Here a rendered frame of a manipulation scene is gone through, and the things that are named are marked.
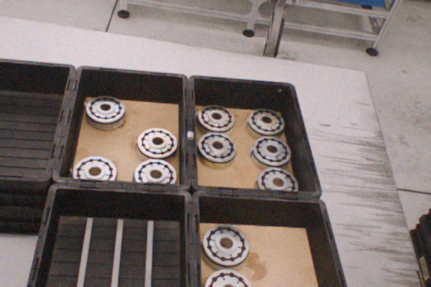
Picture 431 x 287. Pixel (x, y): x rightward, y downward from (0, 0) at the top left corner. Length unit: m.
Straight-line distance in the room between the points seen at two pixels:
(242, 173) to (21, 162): 0.55
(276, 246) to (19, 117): 0.74
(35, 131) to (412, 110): 2.33
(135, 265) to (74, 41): 0.99
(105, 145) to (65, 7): 2.15
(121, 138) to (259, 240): 0.44
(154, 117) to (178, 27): 1.91
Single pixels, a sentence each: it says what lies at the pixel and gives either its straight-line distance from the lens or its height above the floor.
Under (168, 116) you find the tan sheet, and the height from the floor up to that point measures 0.83.
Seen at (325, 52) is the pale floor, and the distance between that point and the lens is 3.29.
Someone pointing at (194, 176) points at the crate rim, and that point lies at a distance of 1.07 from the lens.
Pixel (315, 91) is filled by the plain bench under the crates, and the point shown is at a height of 0.70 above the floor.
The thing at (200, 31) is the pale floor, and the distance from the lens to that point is 3.19.
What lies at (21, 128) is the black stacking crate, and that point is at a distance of 1.31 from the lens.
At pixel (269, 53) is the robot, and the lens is 2.00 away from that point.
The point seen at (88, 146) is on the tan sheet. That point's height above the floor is 0.83.
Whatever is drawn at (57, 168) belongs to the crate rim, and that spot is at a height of 0.93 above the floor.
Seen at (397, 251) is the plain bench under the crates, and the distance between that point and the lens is 1.42.
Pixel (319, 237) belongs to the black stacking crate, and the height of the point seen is 0.89.
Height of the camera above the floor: 1.75
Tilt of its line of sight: 47 degrees down
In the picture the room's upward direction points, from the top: 10 degrees clockwise
